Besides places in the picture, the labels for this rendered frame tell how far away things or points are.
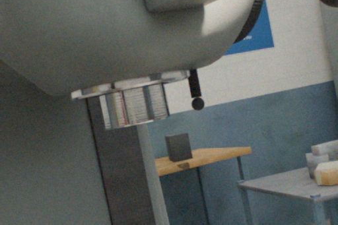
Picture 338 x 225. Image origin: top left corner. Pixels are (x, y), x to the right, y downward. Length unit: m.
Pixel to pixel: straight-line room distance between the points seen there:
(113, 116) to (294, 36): 5.42
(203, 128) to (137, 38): 4.87
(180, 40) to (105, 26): 0.05
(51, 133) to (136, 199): 0.14
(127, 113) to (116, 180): 0.41
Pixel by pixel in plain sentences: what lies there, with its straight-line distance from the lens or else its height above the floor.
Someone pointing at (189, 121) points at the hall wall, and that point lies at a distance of 5.17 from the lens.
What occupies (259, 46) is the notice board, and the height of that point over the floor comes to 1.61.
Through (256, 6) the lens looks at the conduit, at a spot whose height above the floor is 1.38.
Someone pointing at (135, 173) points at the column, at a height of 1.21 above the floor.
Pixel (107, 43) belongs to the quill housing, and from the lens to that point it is 0.36.
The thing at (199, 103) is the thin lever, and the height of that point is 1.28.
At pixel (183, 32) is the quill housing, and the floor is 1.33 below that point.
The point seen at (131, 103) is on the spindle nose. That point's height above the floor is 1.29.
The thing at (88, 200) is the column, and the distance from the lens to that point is 0.82.
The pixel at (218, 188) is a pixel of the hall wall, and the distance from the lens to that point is 5.29.
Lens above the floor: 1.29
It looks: 3 degrees down
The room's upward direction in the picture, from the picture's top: 11 degrees counter-clockwise
